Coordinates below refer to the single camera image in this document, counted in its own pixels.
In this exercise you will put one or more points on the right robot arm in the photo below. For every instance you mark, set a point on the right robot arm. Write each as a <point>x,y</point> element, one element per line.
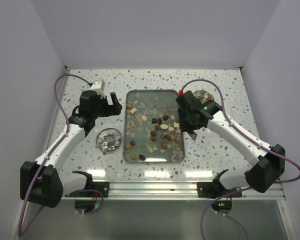
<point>265,162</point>

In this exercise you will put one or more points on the milk rectangular chocolate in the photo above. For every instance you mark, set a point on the milk rectangular chocolate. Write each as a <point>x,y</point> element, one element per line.
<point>167,136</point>

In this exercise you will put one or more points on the dark ridged square chocolate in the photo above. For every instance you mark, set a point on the dark ridged square chocolate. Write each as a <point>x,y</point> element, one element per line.
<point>154,121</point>

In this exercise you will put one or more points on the milk round chocolate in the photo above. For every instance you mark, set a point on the milk round chocolate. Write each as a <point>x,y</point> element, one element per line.
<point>163,144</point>

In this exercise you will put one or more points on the metal serving tongs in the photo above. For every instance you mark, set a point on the metal serving tongs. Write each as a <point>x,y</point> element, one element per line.
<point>192,134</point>

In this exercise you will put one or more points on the white oval chocolate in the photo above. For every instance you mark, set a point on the white oval chocolate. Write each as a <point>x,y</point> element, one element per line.
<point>164,126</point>

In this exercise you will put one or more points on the white rectangular chocolate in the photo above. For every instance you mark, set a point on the white rectangular chocolate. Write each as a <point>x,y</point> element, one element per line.
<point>132,111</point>

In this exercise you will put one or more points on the floral blue serving tray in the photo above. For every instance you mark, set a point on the floral blue serving tray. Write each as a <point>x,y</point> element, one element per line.
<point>152,103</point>

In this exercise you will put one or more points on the red emergency button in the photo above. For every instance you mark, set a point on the red emergency button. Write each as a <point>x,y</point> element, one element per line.
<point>180,93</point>

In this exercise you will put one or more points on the white square chocolate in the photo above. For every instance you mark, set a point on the white square chocolate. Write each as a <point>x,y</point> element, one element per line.
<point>176,125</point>

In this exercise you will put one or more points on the round tin container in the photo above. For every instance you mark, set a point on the round tin container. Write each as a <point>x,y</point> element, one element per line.
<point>203,95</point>

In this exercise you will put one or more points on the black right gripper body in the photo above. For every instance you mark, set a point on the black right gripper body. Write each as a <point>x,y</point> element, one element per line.
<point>187,124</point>

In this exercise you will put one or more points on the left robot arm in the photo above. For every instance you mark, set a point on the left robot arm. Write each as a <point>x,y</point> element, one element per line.
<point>40,180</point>

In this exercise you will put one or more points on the dark ridged oval chocolate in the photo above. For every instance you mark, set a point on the dark ridged oval chocolate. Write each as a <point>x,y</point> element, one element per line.
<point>142,157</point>

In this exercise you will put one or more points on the dark domed chocolate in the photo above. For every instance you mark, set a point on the dark domed chocolate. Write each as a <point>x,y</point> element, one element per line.
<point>165,117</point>

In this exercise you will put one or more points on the silver embossed tin lid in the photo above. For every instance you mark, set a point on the silver embossed tin lid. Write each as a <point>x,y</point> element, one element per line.
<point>109,140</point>

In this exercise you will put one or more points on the small caramel ridged chocolate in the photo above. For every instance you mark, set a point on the small caramel ridged chocolate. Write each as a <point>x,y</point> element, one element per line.
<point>132,157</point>

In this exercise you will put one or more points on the aluminium frame rail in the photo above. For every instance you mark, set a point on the aluminium frame rail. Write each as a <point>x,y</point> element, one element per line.
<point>167,189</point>

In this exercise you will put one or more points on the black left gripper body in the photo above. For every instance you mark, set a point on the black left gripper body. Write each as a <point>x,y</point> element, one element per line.
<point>103,109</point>

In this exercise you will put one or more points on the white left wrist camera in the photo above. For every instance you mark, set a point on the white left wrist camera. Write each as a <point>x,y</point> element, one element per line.
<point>99,88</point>

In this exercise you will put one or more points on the dark cube chocolate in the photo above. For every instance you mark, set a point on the dark cube chocolate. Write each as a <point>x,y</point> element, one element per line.
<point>153,133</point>

